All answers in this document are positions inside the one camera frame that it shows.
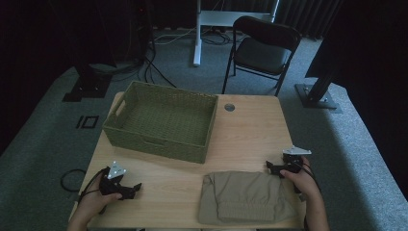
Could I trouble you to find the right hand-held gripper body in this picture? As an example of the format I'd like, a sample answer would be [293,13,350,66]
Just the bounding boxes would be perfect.
[281,145,313,176]

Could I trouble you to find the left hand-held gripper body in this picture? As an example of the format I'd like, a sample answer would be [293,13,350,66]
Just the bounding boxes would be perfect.
[98,161,130,200]

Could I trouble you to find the khaki pants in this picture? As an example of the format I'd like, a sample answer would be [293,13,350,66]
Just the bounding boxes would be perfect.
[197,170,298,226]

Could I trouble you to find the green woven basket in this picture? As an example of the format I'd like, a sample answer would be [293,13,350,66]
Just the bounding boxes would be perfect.
[102,80,219,165]

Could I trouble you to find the person's right hand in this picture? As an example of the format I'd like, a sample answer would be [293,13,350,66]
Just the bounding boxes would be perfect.
[279,156,322,199]

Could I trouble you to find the person's left hand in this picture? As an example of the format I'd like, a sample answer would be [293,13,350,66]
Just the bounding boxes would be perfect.
[75,190,123,222]

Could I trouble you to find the black metal stand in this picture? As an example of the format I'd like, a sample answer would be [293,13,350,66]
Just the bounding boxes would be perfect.
[61,61,114,104]
[293,64,344,115]

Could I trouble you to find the black folding chair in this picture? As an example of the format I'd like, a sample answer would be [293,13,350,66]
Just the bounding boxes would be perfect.
[221,14,303,97]

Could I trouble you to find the dark curtain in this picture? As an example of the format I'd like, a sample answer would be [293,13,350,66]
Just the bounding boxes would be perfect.
[275,0,344,40]

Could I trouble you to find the black floor cable loop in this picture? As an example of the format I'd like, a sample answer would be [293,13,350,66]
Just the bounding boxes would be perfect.
[60,168,88,193]

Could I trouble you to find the black floor cables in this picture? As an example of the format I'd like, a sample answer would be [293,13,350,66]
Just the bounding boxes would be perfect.
[109,28,178,89]

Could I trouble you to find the white desk frame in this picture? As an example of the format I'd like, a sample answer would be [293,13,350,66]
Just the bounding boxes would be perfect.
[192,0,281,67]

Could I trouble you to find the white floor cable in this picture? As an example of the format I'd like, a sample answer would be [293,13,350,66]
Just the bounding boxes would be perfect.
[153,26,198,46]

